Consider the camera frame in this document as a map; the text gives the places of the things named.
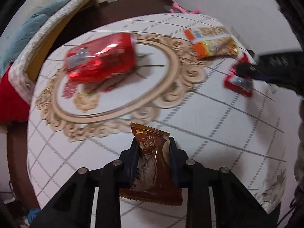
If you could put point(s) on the small red snack wrapper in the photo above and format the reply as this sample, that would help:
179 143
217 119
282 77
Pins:
243 86

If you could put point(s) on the wooden bed frame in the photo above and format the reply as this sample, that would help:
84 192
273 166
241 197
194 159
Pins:
44 39

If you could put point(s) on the orange snack wrapper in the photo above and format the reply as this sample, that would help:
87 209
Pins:
211 42

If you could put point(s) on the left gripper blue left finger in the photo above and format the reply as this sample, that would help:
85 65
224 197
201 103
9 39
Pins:
129 159

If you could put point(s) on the light blue duvet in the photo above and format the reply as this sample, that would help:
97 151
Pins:
25 30

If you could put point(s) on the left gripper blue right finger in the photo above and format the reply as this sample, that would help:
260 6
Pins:
178 166

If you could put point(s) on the crushed red soda can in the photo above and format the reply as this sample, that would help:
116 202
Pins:
102 58

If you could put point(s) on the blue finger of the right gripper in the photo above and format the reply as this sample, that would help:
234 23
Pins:
254 71

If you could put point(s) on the brown snack wrapper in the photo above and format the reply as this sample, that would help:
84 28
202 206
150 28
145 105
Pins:
153 182

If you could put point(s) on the white patterned tablecloth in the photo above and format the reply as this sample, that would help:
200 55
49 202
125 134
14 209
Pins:
236 164

